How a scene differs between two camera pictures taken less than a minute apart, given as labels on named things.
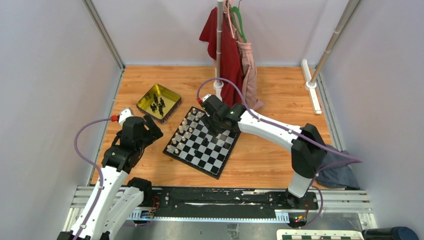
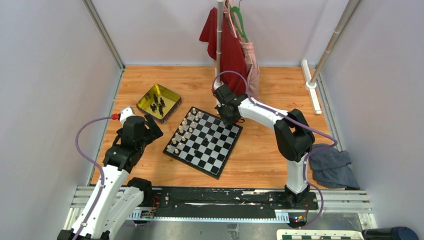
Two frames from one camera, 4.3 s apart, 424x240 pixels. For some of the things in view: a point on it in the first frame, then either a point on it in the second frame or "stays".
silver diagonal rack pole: x=344 y=22 stays
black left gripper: x=154 y=130 stays
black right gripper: x=210 y=120 → x=227 y=121
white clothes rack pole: x=219 y=85 stays
